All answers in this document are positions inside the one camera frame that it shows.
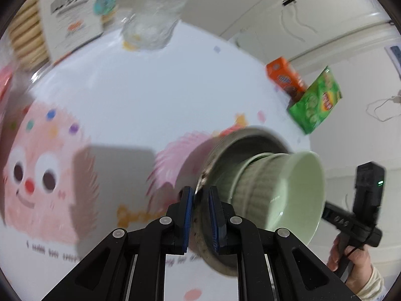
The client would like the ribbed green ceramic bowl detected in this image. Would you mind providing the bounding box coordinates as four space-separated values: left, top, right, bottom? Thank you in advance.
233 151 326 247

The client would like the green chips bag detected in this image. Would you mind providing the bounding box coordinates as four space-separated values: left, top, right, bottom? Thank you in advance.
287 66 343 135

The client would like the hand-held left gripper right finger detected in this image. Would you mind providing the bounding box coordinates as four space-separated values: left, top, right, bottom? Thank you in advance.
208 186 359 301

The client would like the clear glass cup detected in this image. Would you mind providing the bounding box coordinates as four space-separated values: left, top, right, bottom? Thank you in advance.
121 0 188 51

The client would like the clear box of biscuits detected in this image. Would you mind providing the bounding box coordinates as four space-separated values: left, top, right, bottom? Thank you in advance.
6 0 123 69

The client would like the white charger with cable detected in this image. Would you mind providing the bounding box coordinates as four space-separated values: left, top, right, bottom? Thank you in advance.
366 89 401 123

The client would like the wall socket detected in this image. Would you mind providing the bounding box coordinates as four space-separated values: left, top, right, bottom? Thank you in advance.
384 45 401 79

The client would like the cartoon printed table cover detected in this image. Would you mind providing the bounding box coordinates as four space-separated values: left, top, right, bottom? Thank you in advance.
0 22 314 301

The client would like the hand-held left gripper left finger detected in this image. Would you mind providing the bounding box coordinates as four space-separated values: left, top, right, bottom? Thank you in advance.
41 186 192 301

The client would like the clear bag of pink snacks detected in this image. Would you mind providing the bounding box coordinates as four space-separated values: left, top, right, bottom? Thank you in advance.
0 66 16 107

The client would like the orange snack box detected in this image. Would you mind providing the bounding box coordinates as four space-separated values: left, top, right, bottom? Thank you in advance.
266 56 309 101

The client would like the person's right hand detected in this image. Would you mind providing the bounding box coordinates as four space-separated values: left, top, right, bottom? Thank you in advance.
326 236 374 285

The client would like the white door with wavy trim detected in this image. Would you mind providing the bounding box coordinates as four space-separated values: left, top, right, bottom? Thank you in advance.
219 0 401 57

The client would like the large green bowl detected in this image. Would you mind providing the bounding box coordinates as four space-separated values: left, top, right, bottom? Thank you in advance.
194 127 292 277

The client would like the person's right forearm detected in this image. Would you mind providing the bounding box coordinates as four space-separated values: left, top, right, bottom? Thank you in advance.
346 265 385 301

